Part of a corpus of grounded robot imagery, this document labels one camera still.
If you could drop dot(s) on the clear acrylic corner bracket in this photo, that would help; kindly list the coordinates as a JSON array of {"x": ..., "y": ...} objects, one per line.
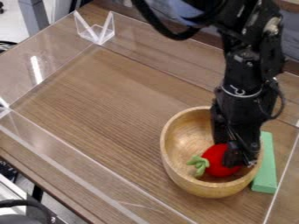
[{"x": 98, "y": 34}]

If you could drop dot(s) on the wooden bowl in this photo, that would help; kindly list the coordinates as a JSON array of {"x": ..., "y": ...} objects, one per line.
[{"x": 186, "y": 138}]

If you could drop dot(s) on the red plush strawberry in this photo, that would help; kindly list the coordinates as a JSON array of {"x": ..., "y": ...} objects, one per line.
[{"x": 208, "y": 162}]

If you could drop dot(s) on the green foam block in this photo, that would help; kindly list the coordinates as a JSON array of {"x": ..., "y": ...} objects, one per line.
[{"x": 265, "y": 182}]

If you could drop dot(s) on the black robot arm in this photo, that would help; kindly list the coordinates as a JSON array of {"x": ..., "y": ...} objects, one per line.
[{"x": 250, "y": 26}]

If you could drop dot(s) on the clear acrylic enclosure wall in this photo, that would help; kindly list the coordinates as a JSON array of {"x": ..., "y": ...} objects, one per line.
[{"x": 86, "y": 107}]

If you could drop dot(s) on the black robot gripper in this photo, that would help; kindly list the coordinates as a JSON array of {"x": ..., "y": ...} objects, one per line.
[{"x": 238, "y": 116}]

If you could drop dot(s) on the black table leg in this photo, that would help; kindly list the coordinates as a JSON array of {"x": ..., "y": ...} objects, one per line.
[{"x": 38, "y": 193}]

